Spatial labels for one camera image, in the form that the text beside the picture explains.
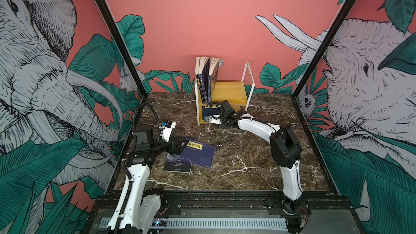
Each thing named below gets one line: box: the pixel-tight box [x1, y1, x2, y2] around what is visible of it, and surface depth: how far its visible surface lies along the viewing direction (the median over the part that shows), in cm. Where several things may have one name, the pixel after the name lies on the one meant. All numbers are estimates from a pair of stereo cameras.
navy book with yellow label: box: [176, 138, 217, 169], surface depth 92 cm
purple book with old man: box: [198, 56, 211, 104], surface depth 80 cm
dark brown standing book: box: [195, 73, 207, 105], surface depth 80 cm
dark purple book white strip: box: [163, 154, 193, 174], surface depth 88 cm
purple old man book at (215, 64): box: [208, 56, 225, 104], surface depth 80 cm
